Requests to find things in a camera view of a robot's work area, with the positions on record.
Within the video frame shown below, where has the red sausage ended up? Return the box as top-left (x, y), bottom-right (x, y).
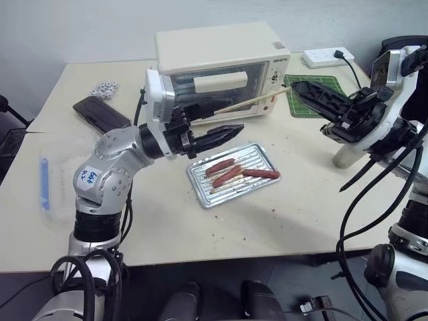
top-left (241, 168), bottom-right (280, 181)
top-left (205, 158), bottom-right (235, 176)
top-left (212, 164), bottom-right (243, 189)

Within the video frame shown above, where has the dark brown flat case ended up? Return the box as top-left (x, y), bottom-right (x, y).
top-left (72, 96), bottom-right (132, 136)

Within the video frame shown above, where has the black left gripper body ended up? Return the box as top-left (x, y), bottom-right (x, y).
top-left (163, 107), bottom-right (202, 160)

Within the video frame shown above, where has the black plug with cable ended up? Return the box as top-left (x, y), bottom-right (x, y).
top-left (333, 49), bottom-right (362, 92)

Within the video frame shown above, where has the white power strip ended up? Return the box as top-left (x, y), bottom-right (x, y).
top-left (302, 46), bottom-right (356, 70)

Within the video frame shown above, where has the cream skewer cup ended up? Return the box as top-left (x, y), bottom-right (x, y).
top-left (331, 141), bottom-right (364, 169)

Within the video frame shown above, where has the silver metal baking tray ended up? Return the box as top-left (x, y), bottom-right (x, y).
top-left (186, 141), bottom-right (282, 210)

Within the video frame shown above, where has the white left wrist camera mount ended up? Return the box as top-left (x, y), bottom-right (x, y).
top-left (142, 68), bottom-right (177, 160)

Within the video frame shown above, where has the black chair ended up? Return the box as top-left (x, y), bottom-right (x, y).
top-left (380, 34), bottom-right (428, 56)
top-left (0, 94), bottom-right (28, 183)

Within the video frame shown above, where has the white toaster oven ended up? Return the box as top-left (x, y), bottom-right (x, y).
top-left (154, 21), bottom-right (291, 127)

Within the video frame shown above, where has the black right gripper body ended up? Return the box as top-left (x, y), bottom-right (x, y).
top-left (320, 87), bottom-right (395, 144)

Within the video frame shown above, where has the small metal bracket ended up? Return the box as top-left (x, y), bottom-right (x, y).
top-left (298, 295), bottom-right (332, 316)

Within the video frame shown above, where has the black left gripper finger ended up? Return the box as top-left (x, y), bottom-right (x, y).
top-left (182, 96), bottom-right (220, 122)
top-left (195, 122), bottom-right (245, 153)

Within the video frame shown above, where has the wooden skewer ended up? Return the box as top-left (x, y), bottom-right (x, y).
top-left (213, 87), bottom-right (292, 115)

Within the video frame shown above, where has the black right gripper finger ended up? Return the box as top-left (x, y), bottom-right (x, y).
top-left (290, 80), bottom-right (351, 107)
top-left (291, 87), bottom-right (348, 122)

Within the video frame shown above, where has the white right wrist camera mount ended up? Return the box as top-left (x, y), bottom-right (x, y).
top-left (350, 46), bottom-right (427, 153)

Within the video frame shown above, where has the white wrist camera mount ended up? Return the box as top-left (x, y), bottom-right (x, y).
top-left (350, 46), bottom-right (427, 153)
top-left (142, 68), bottom-right (177, 160)

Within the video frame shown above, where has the dark rounded shape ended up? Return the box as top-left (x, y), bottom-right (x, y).
top-left (239, 280), bottom-right (286, 321)
top-left (159, 282), bottom-right (202, 321)

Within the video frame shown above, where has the black zip tie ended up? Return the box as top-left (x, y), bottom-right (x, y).
top-left (338, 158), bottom-right (374, 193)

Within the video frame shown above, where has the black chair back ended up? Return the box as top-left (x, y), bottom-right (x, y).
top-left (380, 34), bottom-right (428, 56)

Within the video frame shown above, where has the clear box with blue latch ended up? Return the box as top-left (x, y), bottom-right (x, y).
top-left (37, 133), bottom-right (101, 223)

